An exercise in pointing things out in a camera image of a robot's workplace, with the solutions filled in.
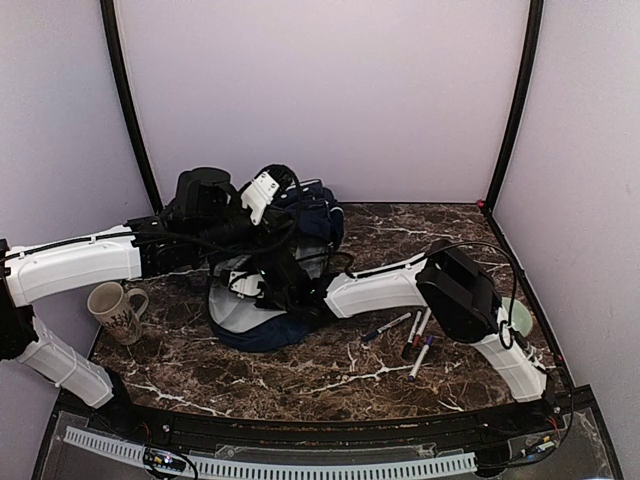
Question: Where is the navy blue student backpack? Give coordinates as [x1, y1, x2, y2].
[207, 179, 344, 353]

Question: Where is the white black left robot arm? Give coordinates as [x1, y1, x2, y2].
[1, 164, 303, 409]

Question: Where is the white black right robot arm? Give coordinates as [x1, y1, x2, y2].
[228, 240, 548, 403]

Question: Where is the white marker blue cap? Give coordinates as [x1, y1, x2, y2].
[362, 312, 411, 343]

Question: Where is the white marker red cap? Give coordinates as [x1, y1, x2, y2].
[412, 308, 431, 348]

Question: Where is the white marker black cap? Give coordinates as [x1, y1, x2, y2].
[401, 310, 422, 360]

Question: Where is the white marker purple cap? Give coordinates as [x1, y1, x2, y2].
[408, 335, 434, 383]

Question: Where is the cream patterned ceramic mug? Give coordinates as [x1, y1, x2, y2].
[87, 282, 149, 346]

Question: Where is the pale green ceramic bowl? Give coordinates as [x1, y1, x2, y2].
[502, 297, 534, 337]

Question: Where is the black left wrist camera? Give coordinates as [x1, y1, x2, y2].
[173, 167, 234, 220]

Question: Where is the grey slotted cable duct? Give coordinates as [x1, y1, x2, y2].
[63, 427, 478, 479]

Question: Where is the black front mounting rail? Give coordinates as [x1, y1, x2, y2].
[54, 387, 591, 451]

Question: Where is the black right corner post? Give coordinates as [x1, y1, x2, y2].
[483, 0, 544, 216]

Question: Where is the black corner post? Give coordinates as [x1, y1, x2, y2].
[483, 0, 544, 216]
[99, 0, 163, 213]

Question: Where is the black left corner post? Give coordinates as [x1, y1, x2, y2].
[99, 0, 163, 213]

